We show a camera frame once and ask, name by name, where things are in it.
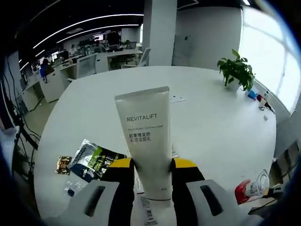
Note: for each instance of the small red-label white skincare bottle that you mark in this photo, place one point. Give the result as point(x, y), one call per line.
point(145, 212)

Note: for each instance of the small blue box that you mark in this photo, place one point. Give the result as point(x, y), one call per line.
point(252, 93)

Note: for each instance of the white office chair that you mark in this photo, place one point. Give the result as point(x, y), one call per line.
point(144, 57)
point(87, 66)

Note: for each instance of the small red object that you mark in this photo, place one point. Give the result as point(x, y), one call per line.
point(260, 97)

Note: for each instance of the green potted plant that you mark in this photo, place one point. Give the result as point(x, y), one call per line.
point(237, 70)

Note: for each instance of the clear packet with blue square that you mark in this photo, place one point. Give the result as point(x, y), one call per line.
point(70, 191)

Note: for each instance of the gold foil sachet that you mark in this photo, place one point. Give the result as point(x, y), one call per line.
point(63, 164)

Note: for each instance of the large window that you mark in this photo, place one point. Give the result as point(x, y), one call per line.
point(265, 54)

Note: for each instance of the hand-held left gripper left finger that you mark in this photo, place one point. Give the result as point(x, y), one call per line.
point(122, 188)

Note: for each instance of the white skincare tube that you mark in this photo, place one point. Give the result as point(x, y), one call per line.
point(143, 122)

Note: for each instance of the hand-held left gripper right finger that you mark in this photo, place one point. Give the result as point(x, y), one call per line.
point(185, 188)

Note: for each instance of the green black foil packet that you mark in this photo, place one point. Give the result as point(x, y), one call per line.
point(94, 162)

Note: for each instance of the tall red-collared white skincare bottle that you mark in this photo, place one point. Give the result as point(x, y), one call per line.
point(242, 195)

